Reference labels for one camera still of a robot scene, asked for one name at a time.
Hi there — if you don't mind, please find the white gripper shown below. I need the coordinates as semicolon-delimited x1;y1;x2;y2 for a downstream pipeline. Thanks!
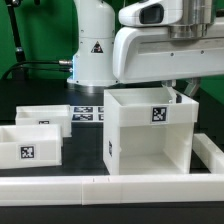
113;25;224;103

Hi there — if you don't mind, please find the black camera stand pole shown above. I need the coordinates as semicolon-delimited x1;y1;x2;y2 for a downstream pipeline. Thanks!
2;0;28;81

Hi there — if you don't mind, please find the black upper cable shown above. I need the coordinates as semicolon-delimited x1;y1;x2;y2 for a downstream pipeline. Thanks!
2;59;74;80

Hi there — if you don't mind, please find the white front drawer box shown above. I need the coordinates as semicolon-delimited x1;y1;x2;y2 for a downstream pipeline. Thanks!
0;125;63;169

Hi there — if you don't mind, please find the black lower cable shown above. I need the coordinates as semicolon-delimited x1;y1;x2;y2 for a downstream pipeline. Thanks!
13;66;74;74

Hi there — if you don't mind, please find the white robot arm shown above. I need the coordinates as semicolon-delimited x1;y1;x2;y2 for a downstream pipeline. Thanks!
67;0;224;95

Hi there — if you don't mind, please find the white drawer cabinet frame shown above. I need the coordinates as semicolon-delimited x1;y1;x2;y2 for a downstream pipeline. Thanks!
103;87;199;175

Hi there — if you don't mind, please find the black cable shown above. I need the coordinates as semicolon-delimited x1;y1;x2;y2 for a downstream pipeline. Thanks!
13;66;74;74
2;59;74;80

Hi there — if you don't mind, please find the white drawer box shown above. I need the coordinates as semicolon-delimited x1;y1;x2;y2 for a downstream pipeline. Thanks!
0;125;63;169
15;105;72;137

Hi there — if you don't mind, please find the white right fence rail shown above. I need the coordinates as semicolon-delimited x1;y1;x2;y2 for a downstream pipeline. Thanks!
192;133;224;175

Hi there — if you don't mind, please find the white fence rail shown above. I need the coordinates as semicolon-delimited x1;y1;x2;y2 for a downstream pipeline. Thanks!
192;133;224;175
0;174;224;206

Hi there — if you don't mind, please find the white tag plate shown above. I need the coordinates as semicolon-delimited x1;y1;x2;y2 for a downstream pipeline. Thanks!
71;106;104;123

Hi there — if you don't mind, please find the white front fence rail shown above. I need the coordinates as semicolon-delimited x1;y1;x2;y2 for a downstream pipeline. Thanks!
0;174;224;206

